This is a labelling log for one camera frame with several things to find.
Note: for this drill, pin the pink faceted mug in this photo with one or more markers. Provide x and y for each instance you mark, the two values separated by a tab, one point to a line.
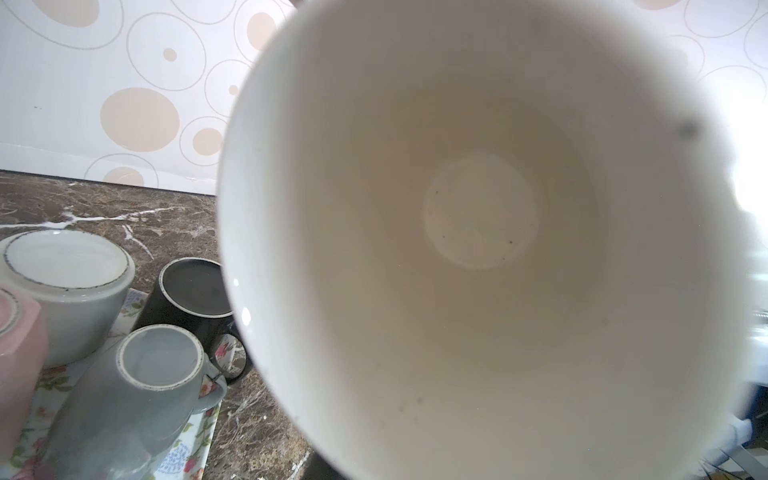
24	348

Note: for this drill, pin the white mug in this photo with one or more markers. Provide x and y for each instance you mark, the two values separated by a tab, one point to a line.
79	279

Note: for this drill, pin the light green mug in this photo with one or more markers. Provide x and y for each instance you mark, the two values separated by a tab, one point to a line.
487	240

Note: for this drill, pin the black mug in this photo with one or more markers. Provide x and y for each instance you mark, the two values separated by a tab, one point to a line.
190	293

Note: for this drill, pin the grey mug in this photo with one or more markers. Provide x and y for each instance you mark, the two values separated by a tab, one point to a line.
126	411

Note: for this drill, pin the floral rectangular tray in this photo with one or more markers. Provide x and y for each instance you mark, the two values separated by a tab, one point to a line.
188	454

